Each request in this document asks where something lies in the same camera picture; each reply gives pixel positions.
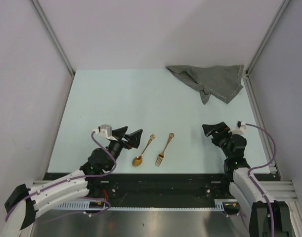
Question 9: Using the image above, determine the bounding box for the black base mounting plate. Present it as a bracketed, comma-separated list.
[43, 172, 281, 208]

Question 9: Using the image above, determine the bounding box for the front aluminium frame rail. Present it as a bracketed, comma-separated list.
[29, 180, 300, 202]

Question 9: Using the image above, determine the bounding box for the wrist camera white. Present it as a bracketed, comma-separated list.
[93, 124, 112, 138]
[236, 121, 246, 135]

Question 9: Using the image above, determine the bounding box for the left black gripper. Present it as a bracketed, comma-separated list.
[105, 126, 141, 170]

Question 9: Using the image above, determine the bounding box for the gold fork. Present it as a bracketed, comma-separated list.
[155, 133, 174, 167]

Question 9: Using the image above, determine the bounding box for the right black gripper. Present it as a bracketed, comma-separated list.
[202, 121, 233, 158]

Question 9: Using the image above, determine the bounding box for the grey cloth napkin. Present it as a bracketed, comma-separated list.
[166, 65, 244, 104]

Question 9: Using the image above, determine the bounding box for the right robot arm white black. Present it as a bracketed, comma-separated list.
[202, 121, 292, 237]

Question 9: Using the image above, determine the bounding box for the left aluminium frame post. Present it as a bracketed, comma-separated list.
[29, 0, 75, 77]

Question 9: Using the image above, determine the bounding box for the right aluminium side rail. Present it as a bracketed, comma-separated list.
[242, 73, 279, 174]

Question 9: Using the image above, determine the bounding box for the aluminium frame post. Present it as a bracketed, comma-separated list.
[245, 0, 292, 76]
[29, 0, 75, 77]

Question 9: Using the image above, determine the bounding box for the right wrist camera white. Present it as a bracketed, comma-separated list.
[236, 121, 246, 135]

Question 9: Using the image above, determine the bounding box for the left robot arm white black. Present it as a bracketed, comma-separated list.
[1, 124, 143, 237]

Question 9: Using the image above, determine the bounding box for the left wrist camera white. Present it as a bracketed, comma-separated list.
[93, 124, 112, 138]

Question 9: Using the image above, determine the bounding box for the right aluminium frame post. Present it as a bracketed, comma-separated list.
[245, 0, 292, 76]

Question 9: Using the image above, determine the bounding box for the white slotted cable duct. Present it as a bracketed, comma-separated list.
[54, 199, 240, 212]

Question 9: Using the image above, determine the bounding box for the gold spoon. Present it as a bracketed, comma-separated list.
[132, 134, 155, 167]

